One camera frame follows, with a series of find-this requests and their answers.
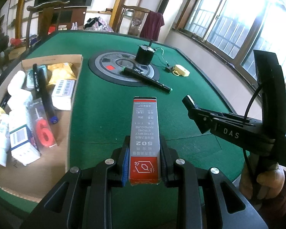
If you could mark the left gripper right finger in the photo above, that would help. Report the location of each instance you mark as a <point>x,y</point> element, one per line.
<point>168,157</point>

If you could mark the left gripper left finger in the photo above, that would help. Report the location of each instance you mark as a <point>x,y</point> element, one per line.
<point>123,162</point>

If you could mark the grey red glue box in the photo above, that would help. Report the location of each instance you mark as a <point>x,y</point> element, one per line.
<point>144,158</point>

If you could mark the right hand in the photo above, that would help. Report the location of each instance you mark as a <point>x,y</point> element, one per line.
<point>271,183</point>

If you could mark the black small adapter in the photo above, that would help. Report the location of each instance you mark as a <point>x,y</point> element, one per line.
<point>169,69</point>

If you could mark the black marker green cap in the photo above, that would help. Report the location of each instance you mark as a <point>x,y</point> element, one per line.
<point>146,79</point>

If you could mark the cream yellow small case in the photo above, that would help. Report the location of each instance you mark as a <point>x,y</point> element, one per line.
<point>181,71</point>

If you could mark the black marker blue cap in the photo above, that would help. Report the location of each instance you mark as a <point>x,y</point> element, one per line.
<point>42,92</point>

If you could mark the red scissors package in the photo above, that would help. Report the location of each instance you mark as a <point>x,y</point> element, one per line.
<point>44,136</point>

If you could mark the white barcode box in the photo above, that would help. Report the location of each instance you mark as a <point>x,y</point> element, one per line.
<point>62,94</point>

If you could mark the black cylindrical motor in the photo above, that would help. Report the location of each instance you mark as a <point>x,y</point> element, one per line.
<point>145,54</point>

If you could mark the white blue small box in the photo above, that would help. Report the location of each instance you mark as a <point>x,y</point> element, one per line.
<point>23,147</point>

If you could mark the grey round table centre disc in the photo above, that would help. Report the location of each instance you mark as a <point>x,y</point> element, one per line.
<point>110,65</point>

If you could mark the yellow snack bag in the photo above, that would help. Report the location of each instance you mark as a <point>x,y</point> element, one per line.
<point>60,71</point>

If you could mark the wooden chair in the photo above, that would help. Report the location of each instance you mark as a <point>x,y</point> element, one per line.
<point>131,20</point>

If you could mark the maroon cloth on chair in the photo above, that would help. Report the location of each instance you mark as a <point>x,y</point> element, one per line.
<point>152,26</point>

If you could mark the wooden armchair left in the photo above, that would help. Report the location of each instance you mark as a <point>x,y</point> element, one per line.
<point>47,10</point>

